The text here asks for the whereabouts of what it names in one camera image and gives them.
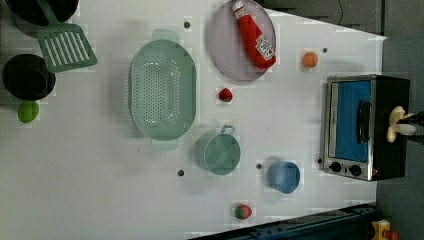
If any grey round plate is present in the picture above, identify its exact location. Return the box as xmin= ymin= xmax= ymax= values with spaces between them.
xmin=207 ymin=0 xmax=276 ymax=81

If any blue cup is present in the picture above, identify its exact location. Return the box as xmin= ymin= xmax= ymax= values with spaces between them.
xmin=267 ymin=161 xmax=300 ymax=194

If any mint green slotted spatula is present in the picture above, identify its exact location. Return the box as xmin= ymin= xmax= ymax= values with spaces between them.
xmin=37 ymin=0 xmax=98 ymax=73

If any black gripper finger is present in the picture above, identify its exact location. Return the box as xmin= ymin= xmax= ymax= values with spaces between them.
xmin=398 ymin=111 xmax=424 ymax=126

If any green lime toy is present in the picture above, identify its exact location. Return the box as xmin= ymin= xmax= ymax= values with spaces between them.
xmin=18 ymin=101 xmax=39 ymax=123

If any red plush ketchup bottle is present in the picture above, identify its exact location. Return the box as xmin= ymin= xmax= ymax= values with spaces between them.
xmin=232 ymin=0 xmax=276 ymax=69

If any silver black toaster oven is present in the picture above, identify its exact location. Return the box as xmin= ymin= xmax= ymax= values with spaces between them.
xmin=322 ymin=75 xmax=410 ymax=181

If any small red strawberry toy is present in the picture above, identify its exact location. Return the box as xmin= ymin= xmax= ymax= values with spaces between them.
xmin=218 ymin=88 xmax=233 ymax=102

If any orange toy fruit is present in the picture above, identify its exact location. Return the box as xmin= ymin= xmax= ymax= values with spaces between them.
xmin=302 ymin=52 xmax=319 ymax=68

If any black round pot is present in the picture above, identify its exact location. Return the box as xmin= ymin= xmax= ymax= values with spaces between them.
xmin=2 ymin=54 xmax=56 ymax=101

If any red green strawberry toy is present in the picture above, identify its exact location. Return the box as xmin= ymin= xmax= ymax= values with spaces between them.
xmin=234 ymin=204 xmax=252 ymax=220

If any mint green cup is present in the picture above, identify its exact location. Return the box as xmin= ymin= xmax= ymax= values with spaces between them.
xmin=194 ymin=125 xmax=241 ymax=176

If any mint green colander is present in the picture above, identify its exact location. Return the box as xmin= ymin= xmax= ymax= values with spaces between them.
xmin=128 ymin=29 xmax=197 ymax=151

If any yellow orange button box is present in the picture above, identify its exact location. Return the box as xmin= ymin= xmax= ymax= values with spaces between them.
xmin=372 ymin=219 xmax=399 ymax=240

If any black pan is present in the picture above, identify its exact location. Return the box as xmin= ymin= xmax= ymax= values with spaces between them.
xmin=5 ymin=0 xmax=79 ymax=26

